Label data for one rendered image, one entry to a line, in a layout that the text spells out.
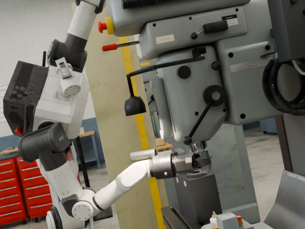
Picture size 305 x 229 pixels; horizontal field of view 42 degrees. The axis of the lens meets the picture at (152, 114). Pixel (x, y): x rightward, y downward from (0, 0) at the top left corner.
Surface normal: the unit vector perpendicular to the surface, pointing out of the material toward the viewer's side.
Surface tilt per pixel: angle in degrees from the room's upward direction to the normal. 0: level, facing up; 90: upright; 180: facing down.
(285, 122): 90
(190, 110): 90
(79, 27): 98
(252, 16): 90
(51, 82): 58
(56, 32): 90
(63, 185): 103
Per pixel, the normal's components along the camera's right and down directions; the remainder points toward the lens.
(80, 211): 0.01, 0.27
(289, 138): -0.97, 0.21
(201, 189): 0.28, 0.00
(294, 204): -0.95, -0.26
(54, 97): 0.27, -0.55
